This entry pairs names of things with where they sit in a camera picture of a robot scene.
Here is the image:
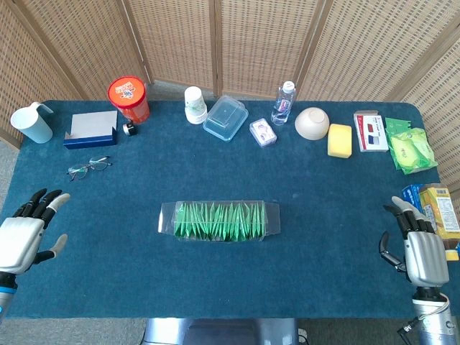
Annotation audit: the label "clear plastic food container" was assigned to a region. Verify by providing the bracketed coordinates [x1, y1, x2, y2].
[201, 94, 250, 144]

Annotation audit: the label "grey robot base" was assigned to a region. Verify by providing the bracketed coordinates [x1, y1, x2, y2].
[142, 317, 301, 345]

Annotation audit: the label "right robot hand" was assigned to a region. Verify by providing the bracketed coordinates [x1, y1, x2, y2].
[378, 195, 451, 289]

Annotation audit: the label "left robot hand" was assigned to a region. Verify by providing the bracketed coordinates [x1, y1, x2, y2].
[0, 188, 71, 277]

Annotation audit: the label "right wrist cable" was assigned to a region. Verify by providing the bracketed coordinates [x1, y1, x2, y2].
[397, 300, 452, 336]

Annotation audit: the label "yellow carton box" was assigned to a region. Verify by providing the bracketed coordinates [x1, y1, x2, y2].
[418, 183, 460, 262]

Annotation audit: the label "red white card box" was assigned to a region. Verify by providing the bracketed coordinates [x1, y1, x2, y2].
[353, 110, 390, 154]

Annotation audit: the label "light blue plastic cup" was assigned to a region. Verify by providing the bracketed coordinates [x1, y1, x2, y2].
[9, 101, 55, 144]

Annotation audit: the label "thin frame eyeglasses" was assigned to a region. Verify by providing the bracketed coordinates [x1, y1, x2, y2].
[65, 155, 115, 182]

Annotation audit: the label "clear water bottle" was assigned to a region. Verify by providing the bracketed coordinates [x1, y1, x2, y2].
[270, 80, 297, 127]

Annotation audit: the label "wicker screen panel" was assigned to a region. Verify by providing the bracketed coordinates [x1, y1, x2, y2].
[214, 0, 326, 101]
[391, 34, 460, 197]
[0, 0, 86, 150]
[120, 0, 221, 98]
[296, 0, 460, 105]
[14, 0, 155, 101]

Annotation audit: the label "clear plastic box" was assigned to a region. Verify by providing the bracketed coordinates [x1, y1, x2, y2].
[158, 200, 282, 243]

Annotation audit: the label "stacked white paper cups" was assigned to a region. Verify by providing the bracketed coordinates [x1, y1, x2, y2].
[183, 86, 208, 126]

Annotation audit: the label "yellow sponge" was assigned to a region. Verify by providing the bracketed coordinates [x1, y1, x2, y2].
[326, 123, 354, 160]

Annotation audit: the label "red canister orange lid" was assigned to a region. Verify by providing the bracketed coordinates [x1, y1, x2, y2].
[107, 75, 151, 125]

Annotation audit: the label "light green wipes pack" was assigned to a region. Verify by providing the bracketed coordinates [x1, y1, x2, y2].
[389, 127, 439, 176]

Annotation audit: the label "blue and white box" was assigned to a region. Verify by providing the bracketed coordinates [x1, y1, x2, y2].
[63, 110, 119, 150]

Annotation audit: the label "blue table cloth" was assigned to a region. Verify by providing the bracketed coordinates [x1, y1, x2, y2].
[0, 99, 460, 321]

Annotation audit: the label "purple white lens case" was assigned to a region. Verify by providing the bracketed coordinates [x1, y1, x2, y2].
[249, 118, 279, 147]

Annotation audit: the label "dark green sachet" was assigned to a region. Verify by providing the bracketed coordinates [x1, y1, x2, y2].
[385, 116, 415, 134]

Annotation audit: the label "beige upturned bowl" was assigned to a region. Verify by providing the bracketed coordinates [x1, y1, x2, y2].
[294, 107, 331, 142]

